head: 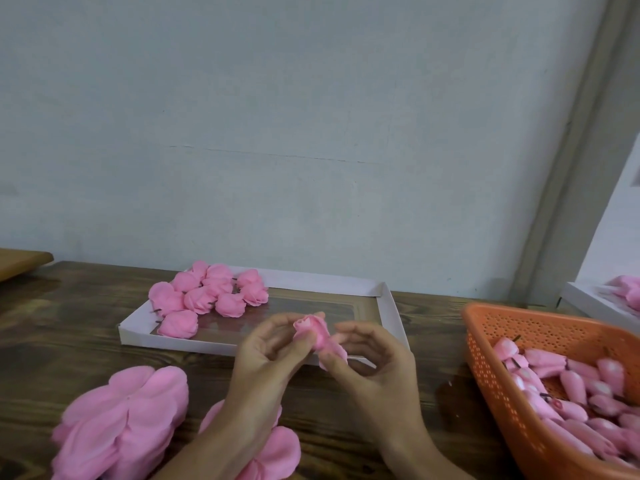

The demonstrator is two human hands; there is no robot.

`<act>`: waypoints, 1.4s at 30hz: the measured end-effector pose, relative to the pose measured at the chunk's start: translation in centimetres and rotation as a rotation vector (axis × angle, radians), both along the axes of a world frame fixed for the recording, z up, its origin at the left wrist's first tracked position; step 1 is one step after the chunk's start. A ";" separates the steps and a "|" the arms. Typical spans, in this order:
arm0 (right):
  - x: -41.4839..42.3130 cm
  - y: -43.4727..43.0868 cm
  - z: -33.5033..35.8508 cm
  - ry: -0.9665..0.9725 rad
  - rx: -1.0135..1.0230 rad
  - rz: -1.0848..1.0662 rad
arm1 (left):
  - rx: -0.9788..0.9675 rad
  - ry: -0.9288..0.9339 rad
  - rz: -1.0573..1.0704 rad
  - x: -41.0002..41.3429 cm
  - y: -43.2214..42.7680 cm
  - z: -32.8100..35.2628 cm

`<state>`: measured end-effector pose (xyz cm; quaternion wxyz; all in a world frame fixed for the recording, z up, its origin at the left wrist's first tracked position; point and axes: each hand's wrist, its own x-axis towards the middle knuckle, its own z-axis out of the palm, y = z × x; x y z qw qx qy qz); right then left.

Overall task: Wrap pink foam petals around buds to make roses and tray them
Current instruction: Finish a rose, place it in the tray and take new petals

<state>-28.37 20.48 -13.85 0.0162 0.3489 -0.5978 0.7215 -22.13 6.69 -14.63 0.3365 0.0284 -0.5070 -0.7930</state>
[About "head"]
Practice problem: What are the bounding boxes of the person's right hand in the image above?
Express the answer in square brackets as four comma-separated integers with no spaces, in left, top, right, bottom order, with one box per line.
[317,321,429,448]

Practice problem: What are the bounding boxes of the person's left hand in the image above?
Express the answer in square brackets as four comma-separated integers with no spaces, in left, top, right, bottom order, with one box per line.
[222,313,321,438]

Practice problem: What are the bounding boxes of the stack of pink petals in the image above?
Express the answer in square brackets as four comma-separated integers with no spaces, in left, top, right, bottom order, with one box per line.
[198,399,302,480]
[51,365,190,480]

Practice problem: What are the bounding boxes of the white shallow tray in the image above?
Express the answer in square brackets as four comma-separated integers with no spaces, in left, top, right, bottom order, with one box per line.
[118,267,410,368]

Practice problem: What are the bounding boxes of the pink petal flower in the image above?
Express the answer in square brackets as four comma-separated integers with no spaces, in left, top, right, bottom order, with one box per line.
[203,263,235,298]

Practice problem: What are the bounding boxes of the group of finished pink roses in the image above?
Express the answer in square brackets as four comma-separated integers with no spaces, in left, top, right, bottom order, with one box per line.
[148,259,270,340]

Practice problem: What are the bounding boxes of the pink rose buds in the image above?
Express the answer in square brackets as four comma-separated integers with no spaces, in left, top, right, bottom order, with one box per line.
[492,337,640,468]

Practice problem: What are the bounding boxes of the pile of pink petals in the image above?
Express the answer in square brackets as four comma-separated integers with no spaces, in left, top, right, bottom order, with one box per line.
[606,275,640,314]

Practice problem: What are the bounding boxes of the person's right forearm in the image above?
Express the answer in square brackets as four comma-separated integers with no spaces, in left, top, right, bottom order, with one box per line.
[382,427,476,480]

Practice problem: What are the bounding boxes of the person's left forearm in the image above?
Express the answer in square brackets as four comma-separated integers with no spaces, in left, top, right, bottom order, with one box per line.
[155,415,276,480]

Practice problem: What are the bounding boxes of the orange plastic basket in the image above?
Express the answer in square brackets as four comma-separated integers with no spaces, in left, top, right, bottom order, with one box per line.
[463,303,640,480]

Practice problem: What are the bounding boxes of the grey door frame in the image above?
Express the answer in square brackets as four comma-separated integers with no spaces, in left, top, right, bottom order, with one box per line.
[510,0,640,308]

